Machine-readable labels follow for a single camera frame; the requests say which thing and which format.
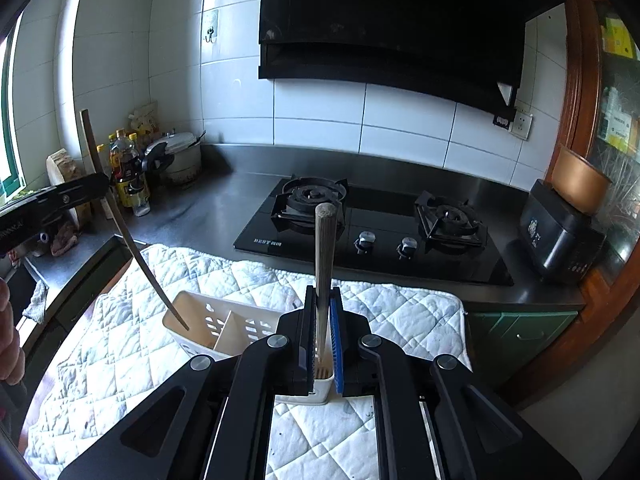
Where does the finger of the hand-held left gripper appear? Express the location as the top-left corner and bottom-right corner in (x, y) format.
(30, 174), (111, 222)

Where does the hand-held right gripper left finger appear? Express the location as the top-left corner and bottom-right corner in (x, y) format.
(59, 287), (318, 480)

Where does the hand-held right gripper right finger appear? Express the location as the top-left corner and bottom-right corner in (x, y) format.
(329, 290), (583, 480)

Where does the white plastic utensil holder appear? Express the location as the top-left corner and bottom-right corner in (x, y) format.
(163, 290), (335, 406)

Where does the person's left hand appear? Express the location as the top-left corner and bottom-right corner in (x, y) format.
(0, 277), (25, 386)

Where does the round wooden cutting board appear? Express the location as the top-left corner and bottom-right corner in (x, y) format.
(46, 149), (93, 226)

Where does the yellow-capped bottle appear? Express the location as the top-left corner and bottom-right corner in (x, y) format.
(97, 143), (114, 181)

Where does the pink cloth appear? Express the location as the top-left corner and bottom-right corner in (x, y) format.
(50, 222), (79, 256)

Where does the small clear bottle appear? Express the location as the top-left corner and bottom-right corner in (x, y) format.
(131, 180), (152, 217)

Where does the white quilted blanket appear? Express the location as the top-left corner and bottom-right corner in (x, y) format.
(22, 244), (473, 480)

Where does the white rag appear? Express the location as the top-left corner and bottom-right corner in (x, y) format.
(22, 280), (49, 324)

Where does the metal pressure cooker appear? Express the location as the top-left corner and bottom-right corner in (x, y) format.
(145, 130), (203, 188)

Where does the black glass gas stove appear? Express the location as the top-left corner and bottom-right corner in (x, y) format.
(232, 175), (516, 288)

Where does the black stove pan support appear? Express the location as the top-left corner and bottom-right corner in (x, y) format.
(270, 176), (349, 236)
(414, 190), (489, 249)

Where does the green cabinet door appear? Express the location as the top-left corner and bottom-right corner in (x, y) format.
(467, 310), (581, 393)

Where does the black rice cooker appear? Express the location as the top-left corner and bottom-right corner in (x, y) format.
(518, 178), (608, 286)

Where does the copper inner pot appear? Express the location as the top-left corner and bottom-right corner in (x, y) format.
(550, 144), (613, 216)

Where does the black range hood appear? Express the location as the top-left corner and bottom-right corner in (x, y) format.
(248, 0), (566, 111)

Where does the wooden glass-door cabinet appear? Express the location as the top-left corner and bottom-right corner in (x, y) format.
(500, 0), (640, 406)

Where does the yellow box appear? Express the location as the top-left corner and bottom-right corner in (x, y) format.
(602, 17), (635, 57)

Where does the green window frame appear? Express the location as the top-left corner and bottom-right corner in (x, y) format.
(0, 25), (28, 196)

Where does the white wall socket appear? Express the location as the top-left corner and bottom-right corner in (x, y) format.
(492, 102), (533, 141)

